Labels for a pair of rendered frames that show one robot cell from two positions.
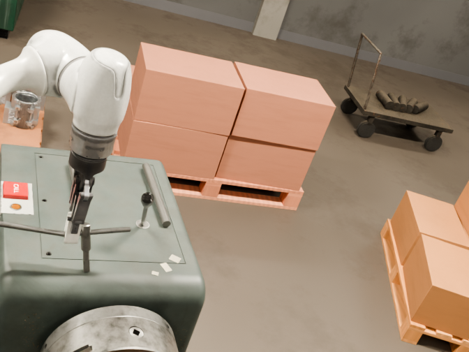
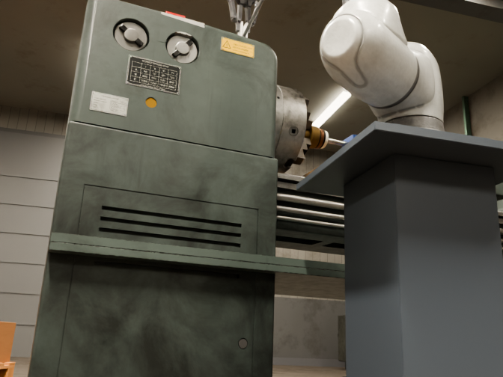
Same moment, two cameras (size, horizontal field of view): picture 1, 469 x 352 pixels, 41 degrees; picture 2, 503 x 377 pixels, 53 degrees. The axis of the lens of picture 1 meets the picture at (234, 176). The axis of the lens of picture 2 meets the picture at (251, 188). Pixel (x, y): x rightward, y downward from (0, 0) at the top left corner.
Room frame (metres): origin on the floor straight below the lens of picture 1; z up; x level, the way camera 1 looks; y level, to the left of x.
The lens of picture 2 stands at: (0.91, 1.81, 0.33)
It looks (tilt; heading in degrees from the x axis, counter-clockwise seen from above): 17 degrees up; 275
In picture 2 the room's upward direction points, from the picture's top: 2 degrees clockwise
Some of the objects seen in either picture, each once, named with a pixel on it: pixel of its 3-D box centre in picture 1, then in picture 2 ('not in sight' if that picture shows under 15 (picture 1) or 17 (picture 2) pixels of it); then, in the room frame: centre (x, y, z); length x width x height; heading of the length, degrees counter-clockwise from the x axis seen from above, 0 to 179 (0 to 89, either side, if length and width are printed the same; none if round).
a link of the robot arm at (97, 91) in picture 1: (99, 87); not in sight; (1.11, 0.31, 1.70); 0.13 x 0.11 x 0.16; 52
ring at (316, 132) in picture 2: not in sight; (310, 137); (0.86, 0.04, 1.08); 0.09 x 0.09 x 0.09; 27
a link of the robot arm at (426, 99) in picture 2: not in sight; (406, 87); (0.64, 0.63, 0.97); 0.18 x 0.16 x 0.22; 52
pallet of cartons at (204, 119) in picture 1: (213, 114); not in sight; (3.99, 0.28, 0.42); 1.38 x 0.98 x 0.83; 108
